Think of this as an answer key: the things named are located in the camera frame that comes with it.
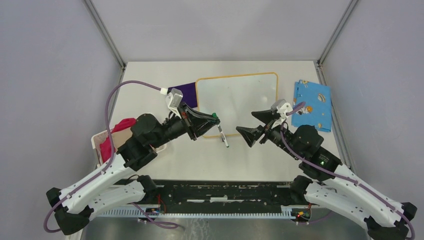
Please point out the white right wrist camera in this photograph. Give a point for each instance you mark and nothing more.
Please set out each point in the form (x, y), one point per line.
(281, 109)

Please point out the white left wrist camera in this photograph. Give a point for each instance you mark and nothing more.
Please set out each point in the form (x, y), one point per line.
(173, 100)

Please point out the red cloth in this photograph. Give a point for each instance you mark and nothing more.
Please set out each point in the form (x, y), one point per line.
(106, 147)

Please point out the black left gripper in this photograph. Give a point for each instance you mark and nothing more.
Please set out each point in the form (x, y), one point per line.
(201, 123)

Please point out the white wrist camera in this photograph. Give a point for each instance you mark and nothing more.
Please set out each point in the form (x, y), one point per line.
(173, 100)
(281, 109)

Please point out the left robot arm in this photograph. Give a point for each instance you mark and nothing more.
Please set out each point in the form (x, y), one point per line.
(75, 206)

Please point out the green capped whiteboard marker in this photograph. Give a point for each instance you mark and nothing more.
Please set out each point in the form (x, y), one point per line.
(222, 135)

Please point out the blue patterned cloth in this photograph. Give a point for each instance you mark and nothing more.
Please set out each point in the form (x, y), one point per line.
(317, 110)

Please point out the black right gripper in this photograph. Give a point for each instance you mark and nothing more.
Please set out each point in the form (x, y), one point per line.
(251, 134)

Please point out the beige cloth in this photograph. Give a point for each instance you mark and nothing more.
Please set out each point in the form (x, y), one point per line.
(120, 137)

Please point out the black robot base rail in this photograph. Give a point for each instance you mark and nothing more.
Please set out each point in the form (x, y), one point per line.
(222, 197)

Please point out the white plastic basket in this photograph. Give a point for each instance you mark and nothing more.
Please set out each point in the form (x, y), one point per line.
(96, 140)

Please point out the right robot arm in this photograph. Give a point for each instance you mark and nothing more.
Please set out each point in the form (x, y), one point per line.
(329, 183)

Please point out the yellow framed whiteboard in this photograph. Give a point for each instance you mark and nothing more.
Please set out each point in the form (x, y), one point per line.
(234, 97)

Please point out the purple cloth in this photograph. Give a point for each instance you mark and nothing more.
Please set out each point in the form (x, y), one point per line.
(189, 94)

